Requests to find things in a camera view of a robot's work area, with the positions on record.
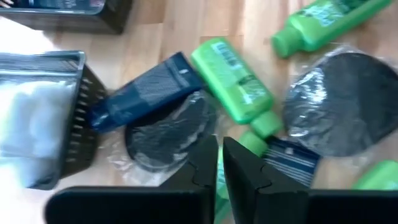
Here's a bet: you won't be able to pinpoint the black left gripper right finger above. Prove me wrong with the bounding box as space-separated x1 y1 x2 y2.
223 136 398 224

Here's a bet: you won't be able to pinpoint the black slotted plastic basket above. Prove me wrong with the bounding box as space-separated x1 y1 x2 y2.
0 0 134 35
0 50 108 191

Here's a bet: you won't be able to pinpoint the bagged white cotton balls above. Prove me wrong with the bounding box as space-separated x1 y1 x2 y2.
0 73 80 189

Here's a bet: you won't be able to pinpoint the green travel bottle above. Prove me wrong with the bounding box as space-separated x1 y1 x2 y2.
190 36 284 140
352 159 398 191
213 129 269 224
271 0 395 59

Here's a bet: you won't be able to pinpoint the dark blue travel tube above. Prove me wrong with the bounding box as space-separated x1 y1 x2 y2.
263 136 322 189
17 0 106 16
88 51 205 134

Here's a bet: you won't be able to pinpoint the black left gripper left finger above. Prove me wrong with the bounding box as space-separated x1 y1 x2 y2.
45 134 218 224

